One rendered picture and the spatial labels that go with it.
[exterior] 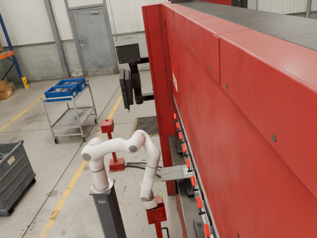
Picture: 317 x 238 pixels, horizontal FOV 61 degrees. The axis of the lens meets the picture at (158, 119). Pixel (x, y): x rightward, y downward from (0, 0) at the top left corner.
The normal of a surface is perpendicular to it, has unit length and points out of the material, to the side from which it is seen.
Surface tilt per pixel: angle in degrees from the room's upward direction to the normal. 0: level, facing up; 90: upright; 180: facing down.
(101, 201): 90
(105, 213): 90
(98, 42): 90
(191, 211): 0
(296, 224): 90
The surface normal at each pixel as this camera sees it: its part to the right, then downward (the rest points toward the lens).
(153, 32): 0.06, 0.43
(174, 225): -0.12, -0.90
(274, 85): -0.99, 0.14
